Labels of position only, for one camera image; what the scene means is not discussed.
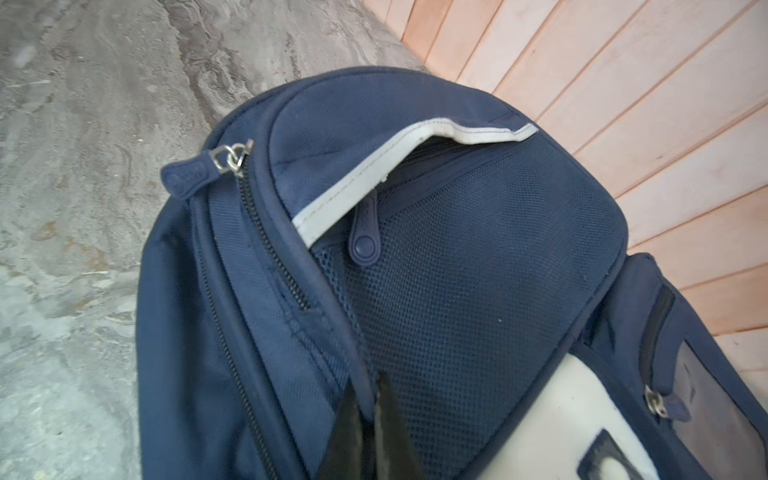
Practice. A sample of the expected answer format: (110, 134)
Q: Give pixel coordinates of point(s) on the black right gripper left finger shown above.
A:
(344, 457)

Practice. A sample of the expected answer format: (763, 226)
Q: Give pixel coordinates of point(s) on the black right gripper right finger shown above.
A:
(395, 456)

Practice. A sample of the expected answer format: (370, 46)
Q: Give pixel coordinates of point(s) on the navy blue student backpack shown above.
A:
(378, 219)

